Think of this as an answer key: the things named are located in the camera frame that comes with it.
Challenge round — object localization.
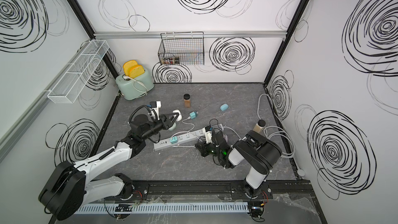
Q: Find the white round earbud case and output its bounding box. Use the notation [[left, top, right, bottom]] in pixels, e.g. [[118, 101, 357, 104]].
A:
[[173, 110, 182, 122]]

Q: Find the rear yellow toast slice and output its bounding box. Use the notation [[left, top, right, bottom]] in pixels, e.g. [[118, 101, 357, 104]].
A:
[[123, 60, 138, 76]]

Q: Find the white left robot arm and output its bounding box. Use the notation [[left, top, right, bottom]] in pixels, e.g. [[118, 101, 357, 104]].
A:
[[38, 112, 181, 220]]

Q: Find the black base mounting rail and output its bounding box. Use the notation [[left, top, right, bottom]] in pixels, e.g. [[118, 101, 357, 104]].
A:
[[132, 180, 314, 200]]

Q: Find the black wire wall basket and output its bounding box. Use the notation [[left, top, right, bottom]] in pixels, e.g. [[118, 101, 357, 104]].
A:
[[158, 32, 205, 65]]

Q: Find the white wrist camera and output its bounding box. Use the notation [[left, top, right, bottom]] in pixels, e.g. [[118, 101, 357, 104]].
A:
[[149, 101, 161, 120], [203, 126, 212, 144]]

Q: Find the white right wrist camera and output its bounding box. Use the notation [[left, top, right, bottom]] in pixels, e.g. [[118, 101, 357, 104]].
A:
[[203, 126, 212, 144]]

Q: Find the light blue earbud case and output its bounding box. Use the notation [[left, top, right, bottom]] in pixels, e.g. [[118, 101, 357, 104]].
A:
[[220, 104, 229, 112]]

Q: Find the black charging cable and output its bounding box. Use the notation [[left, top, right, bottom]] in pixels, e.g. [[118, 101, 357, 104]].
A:
[[209, 118, 226, 138]]

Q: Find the yellow toast slice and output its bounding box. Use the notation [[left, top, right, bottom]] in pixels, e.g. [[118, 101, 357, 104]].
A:
[[123, 60, 138, 76], [127, 65, 145, 79]]

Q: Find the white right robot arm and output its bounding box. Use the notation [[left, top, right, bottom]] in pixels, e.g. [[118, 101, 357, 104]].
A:
[[195, 127, 282, 198]]

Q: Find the pale green round earbud case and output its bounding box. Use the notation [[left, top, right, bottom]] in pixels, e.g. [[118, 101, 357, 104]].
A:
[[169, 123, 176, 131]]

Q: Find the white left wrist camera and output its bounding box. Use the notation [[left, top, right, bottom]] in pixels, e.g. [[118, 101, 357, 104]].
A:
[[149, 101, 161, 120]]

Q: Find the clear jar black lid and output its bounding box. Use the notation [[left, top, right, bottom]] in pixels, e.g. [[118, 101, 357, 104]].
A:
[[253, 119, 266, 134]]

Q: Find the mint green toaster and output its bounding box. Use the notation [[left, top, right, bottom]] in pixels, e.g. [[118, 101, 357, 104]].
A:
[[116, 68, 154, 100]]

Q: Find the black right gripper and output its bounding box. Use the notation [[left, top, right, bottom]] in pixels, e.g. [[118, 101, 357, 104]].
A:
[[196, 139, 224, 158]]

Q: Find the front yellow toast slice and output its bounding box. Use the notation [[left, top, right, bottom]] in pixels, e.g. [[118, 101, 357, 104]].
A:
[[127, 65, 145, 79]]

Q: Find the white slotted cable duct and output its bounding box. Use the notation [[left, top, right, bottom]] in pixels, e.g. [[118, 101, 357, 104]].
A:
[[75, 202, 249, 216]]

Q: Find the white wire wall shelf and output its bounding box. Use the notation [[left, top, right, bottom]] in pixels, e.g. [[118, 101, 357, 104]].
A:
[[47, 40, 110, 104]]

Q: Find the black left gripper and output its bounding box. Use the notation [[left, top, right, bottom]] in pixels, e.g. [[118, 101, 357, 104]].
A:
[[141, 113, 179, 142]]

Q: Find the white power strip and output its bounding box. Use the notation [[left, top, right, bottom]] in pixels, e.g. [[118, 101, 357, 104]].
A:
[[154, 128, 206, 151]]

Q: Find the teal charger with white cable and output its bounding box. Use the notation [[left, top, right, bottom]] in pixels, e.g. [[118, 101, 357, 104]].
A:
[[182, 111, 198, 121]]

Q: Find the brown spice bottle black lid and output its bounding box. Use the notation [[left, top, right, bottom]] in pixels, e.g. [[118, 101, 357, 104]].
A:
[[183, 93, 191, 108]]

